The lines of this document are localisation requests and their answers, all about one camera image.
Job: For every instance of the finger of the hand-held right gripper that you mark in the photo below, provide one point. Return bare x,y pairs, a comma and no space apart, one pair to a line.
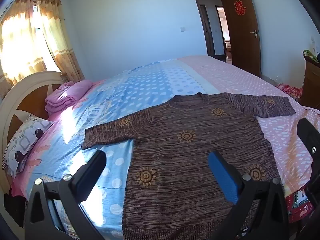
307,135

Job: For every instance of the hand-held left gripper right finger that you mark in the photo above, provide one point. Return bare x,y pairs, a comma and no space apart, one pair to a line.
225,177

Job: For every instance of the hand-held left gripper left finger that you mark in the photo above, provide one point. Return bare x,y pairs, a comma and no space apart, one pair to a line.
87,177

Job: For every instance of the brown knitted sweater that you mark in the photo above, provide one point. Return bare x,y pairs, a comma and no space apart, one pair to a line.
175,167

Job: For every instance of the floral patchwork quilt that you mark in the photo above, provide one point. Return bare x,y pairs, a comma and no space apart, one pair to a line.
298,202

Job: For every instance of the red cloth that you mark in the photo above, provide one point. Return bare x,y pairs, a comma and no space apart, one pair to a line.
290,91

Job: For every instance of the wooden cabinet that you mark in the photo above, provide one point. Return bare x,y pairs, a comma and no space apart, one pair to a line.
311,82

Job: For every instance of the patterned pillow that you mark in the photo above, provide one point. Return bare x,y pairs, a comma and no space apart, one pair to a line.
25,140

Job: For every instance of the dark cloth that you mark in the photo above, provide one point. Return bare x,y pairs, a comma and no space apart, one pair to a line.
13,210

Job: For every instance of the green patterned bag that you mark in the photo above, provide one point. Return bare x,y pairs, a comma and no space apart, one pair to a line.
308,53

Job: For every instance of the folded pink blanket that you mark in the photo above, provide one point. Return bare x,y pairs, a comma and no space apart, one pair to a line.
67,95

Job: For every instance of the bed with printed sheet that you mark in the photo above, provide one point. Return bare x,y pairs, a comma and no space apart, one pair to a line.
140,90

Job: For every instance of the cream wooden headboard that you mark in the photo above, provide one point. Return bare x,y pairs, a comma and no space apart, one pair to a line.
15,97

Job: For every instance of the brown wooden door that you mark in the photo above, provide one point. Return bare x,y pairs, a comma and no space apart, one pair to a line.
242,45

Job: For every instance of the yellow floral curtain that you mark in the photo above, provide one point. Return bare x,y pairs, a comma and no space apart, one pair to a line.
17,42
60,42

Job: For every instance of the red paper door decoration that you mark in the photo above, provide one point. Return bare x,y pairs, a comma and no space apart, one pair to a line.
240,7

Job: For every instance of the brown door frame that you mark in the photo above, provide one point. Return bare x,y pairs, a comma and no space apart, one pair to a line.
197,5

